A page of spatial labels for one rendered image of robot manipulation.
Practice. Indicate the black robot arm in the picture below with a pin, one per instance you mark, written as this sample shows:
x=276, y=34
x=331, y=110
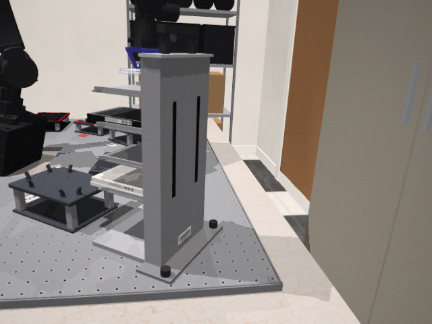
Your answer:
x=19, y=71

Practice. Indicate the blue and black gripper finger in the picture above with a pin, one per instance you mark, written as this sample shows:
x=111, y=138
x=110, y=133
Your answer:
x=130, y=51
x=150, y=50

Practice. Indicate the black cylinder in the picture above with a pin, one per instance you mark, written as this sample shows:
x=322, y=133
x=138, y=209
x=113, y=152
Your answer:
x=165, y=271
x=213, y=223

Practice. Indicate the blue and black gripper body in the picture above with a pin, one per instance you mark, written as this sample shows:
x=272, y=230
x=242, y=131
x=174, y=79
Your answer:
x=142, y=34

